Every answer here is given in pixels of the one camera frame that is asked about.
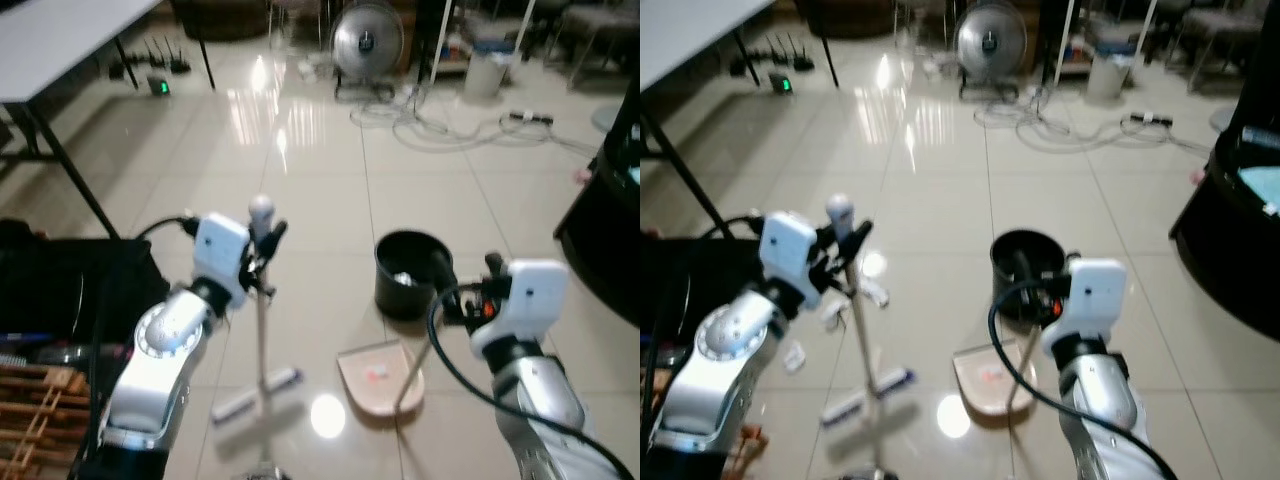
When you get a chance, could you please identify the white table with black legs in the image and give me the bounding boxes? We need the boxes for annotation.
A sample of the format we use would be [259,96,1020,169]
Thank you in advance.
[0,0,217,241]
[640,0,843,238]

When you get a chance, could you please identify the silver round floor fan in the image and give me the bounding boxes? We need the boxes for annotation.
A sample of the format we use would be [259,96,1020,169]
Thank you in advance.
[329,1,407,102]
[954,1,1032,102]

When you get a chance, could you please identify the black round waste bucket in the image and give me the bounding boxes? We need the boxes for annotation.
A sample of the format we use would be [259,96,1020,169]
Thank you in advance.
[374,229,457,324]
[989,229,1072,323]

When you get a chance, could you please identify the black router with antennas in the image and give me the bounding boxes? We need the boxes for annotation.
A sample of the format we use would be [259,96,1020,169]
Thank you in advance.
[107,37,192,80]
[729,34,817,77]

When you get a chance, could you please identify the white bin with blue lid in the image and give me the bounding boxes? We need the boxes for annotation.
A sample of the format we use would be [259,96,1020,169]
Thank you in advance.
[1086,37,1137,102]
[462,37,517,102]

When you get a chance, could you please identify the white shelf frame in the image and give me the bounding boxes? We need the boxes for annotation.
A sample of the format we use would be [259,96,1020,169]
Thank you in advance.
[428,0,541,83]
[1052,0,1161,83]

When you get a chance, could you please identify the beige long-handled dustpan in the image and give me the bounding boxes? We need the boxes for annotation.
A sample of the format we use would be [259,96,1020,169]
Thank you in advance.
[336,298,447,423]
[951,318,1047,419]

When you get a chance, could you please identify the teal cloth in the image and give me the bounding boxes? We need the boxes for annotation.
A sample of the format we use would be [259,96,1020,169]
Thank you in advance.
[1239,164,1280,217]

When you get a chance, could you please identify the tangled floor cables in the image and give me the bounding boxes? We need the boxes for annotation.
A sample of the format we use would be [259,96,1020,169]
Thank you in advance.
[973,84,1218,158]
[348,84,603,158]

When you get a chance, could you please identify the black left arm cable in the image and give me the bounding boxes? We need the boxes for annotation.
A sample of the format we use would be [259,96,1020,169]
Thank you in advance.
[134,213,203,243]
[712,213,767,241]

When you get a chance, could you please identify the black bag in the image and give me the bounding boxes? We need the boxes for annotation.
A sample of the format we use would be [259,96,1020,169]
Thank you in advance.
[640,232,773,353]
[0,218,173,351]

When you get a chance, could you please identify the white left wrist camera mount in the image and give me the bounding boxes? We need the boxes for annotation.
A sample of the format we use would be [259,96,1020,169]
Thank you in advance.
[757,211,820,307]
[191,211,252,312]

